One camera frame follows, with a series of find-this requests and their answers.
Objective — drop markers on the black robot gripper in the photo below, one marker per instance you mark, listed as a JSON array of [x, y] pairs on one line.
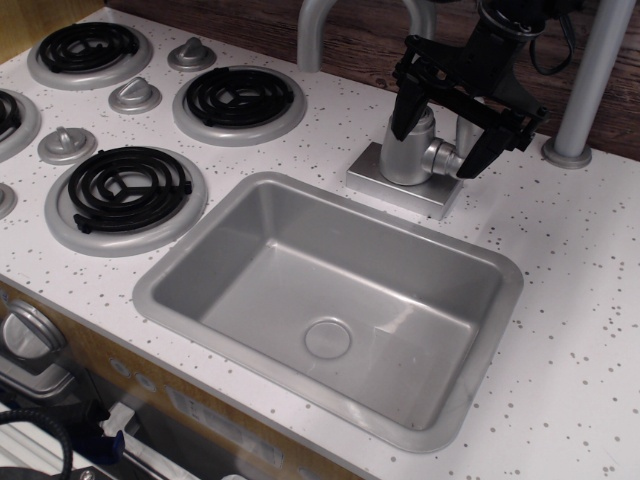
[[477, 82]]

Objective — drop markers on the grey faucet lever handle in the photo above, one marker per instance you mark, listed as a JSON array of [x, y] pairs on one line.
[[467, 134]]

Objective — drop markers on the grey vertical pole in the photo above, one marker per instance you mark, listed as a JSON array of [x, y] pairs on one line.
[[569, 149]]

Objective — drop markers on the grey toy faucet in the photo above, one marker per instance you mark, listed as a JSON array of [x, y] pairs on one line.
[[418, 173]]

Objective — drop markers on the back right stove burner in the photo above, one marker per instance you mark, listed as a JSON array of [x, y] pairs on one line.
[[238, 106]]

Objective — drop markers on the grey plastic sink basin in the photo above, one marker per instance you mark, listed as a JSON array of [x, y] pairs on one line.
[[384, 323]]

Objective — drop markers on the grey knob back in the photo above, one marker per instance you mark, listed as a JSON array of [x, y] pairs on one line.
[[191, 56]]

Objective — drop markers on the grey knob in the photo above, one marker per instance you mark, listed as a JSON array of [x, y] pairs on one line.
[[135, 97], [66, 146], [191, 56]]

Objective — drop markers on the grey knob middle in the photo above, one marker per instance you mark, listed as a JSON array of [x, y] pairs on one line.
[[135, 97]]

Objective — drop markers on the front right stove burner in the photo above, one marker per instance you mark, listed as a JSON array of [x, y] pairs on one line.
[[125, 201]]

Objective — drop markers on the back left stove burner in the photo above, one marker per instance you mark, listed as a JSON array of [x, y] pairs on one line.
[[87, 56]]

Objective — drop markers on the grey knob front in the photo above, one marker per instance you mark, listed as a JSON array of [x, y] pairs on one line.
[[66, 146]]

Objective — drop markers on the left edge stove burner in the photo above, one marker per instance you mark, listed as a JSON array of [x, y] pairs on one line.
[[20, 123]]

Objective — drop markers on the grey knob left edge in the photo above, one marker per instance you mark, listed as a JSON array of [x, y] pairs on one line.
[[8, 200]]

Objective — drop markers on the grey oven dial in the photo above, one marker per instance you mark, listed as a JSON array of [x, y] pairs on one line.
[[29, 339]]

